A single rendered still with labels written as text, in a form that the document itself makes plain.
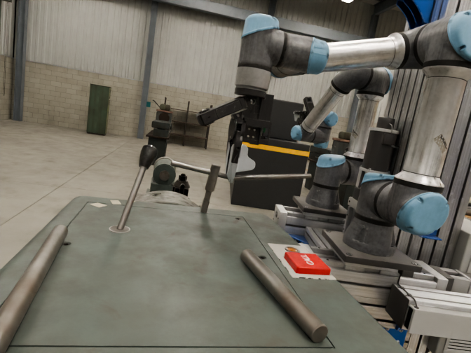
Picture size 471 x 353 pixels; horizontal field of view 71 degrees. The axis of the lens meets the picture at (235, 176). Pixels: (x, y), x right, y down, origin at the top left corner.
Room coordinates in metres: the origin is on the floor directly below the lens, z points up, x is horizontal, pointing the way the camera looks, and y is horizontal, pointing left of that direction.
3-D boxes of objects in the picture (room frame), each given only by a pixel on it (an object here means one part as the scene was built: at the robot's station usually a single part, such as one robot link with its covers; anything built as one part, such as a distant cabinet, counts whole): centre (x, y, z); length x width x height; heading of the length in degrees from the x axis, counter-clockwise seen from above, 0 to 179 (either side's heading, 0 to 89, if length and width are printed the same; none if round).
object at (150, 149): (0.63, 0.17, 1.38); 0.04 x 0.03 x 0.05; 13
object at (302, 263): (0.53, -0.14, 1.26); 0.06 x 0.06 x 0.02; 13
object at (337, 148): (7.81, -2.37, 0.84); 2.28 x 0.91 x 1.67; 12
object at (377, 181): (0.98, -0.44, 1.33); 0.13 x 0.12 x 0.14; 11
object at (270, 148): (6.62, -0.55, 0.98); 1.81 x 1.22 x 1.95; 3
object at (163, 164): (2.09, 0.45, 1.01); 0.30 x 0.20 x 0.29; 13
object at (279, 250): (0.55, -0.13, 1.23); 0.13 x 0.08 x 0.06; 13
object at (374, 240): (0.99, -0.44, 1.21); 0.15 x 0.15 x 0.10
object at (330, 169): (1.48, -0.42, 1.33); 0.13 x 0.12 x 0.14; 115
